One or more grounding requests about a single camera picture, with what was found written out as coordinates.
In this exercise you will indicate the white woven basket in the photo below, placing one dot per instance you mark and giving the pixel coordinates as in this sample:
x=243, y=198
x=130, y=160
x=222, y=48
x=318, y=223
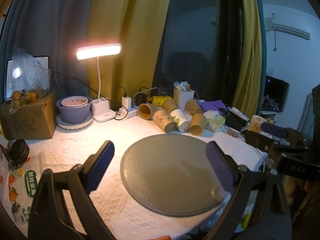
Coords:
x=183, y=97

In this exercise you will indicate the small plate with leftovers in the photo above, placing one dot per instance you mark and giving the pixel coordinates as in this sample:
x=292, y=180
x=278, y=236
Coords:
x=74, y=102

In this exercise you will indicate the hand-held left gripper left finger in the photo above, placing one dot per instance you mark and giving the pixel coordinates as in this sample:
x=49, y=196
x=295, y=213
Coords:
x=100, y=166

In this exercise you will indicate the white leaf-print paper cup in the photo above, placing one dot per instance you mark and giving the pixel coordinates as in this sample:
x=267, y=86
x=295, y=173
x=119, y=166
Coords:
x=180, y=120

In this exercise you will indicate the white power strip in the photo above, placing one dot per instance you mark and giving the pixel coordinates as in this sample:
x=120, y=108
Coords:
x=128, y=112

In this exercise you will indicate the cardboard box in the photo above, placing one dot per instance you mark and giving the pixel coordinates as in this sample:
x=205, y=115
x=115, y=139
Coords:
x=27, y=120

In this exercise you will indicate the small white adapter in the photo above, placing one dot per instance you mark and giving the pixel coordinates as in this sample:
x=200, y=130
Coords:
x=233, y=132

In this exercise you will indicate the beige printed paper cup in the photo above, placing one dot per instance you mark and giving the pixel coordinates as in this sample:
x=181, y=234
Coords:
x=163, y=121

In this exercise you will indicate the purple cloth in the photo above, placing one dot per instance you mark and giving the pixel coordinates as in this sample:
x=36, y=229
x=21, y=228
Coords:
x=213, y=105

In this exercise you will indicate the grey round tray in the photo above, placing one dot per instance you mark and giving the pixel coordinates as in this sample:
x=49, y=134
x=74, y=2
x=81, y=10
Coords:
x=170, y=175

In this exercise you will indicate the printed fruit bag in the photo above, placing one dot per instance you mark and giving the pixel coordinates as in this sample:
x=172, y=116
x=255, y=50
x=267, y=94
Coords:
x=17, y=187

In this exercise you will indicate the printed white mug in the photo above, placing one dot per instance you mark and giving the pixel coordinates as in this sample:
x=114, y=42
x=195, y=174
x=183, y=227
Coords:
x=257, y=126

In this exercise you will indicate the white air conditioner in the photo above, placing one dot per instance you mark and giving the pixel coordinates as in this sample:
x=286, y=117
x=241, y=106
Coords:
x=287, y=28

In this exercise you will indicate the grey curtain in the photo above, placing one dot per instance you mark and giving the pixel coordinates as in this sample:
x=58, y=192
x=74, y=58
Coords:
x=45, y=30

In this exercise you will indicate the white tube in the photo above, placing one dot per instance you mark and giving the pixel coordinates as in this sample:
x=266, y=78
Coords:
x=238, y=113

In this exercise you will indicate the black power adapter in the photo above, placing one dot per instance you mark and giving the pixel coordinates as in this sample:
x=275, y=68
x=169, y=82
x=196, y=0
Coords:
x=141, y=97

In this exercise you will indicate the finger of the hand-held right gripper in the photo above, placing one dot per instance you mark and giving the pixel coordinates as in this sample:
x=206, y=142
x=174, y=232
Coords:
x=258, y=141
x=273, y=129

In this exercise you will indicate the small beige round object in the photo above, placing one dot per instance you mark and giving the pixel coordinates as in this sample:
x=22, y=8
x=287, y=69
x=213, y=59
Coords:
x=218, y=192

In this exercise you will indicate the white ridged plate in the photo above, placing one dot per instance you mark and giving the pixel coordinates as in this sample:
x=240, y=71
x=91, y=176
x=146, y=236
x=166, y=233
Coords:
x=75, y=125

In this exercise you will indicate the yellow plush toy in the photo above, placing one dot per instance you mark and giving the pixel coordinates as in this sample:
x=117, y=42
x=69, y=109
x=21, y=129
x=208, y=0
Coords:
x=157, y=100

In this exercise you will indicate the plastic bag of oranges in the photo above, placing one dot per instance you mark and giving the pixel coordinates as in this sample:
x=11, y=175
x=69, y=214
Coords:
x=27, y=80

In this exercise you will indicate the black box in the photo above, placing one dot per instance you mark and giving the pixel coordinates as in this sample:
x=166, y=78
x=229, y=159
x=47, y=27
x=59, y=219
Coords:
x=235, y=122

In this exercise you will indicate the brown paper cup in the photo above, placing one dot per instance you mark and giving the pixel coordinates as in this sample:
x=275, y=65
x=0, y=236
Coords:
x=170, y=105
x=194, y=107
x=146, y=111
x=198, y=125

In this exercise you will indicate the white desk lamp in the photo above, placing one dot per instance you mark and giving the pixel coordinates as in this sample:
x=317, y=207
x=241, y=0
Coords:
x=100, y=51

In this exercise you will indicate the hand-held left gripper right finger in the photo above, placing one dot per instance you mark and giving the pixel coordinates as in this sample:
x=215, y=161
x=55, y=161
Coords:
x=220, y=166

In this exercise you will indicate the black headphones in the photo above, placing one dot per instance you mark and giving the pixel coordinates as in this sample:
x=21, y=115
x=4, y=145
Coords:
x=18, y=151

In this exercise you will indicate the purple bowl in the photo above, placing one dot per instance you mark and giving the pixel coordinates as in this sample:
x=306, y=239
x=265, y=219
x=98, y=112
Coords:
x=73, y=113

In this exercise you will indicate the white charger plug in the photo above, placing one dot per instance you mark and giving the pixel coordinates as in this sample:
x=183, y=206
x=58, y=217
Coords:
x=127, y=102

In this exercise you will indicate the yellow curtain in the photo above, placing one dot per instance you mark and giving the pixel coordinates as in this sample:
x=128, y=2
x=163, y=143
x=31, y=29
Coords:
x=130, y=42
x=250, y=50

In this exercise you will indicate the yellow tissue pack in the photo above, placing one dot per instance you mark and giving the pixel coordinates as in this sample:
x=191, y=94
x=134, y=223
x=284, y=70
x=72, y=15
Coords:
x=215, y=121

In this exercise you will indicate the black monitor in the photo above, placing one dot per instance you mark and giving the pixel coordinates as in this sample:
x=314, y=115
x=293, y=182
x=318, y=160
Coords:
x=276, y=93

